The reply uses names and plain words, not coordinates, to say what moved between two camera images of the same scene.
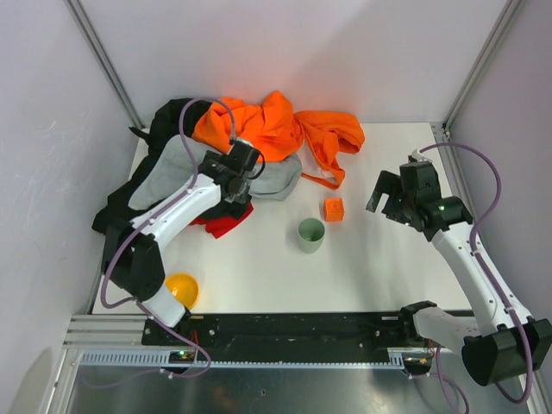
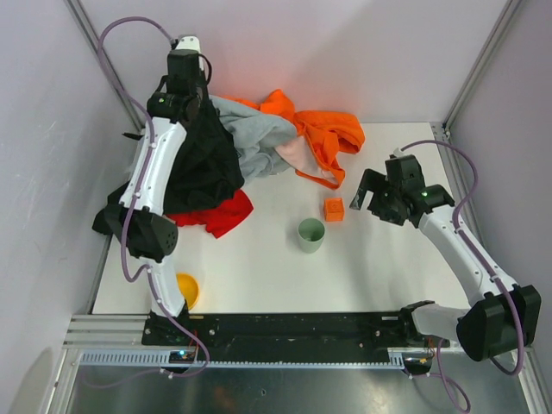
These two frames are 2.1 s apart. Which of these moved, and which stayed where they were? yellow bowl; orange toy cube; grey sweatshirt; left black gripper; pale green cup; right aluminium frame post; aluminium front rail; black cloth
Moved: black cloth; grey sweatshirt; left black gripper
Stayed: yellow bowl; aluminium front rail; right aluminium frame post; pale green cup; orange toy cube
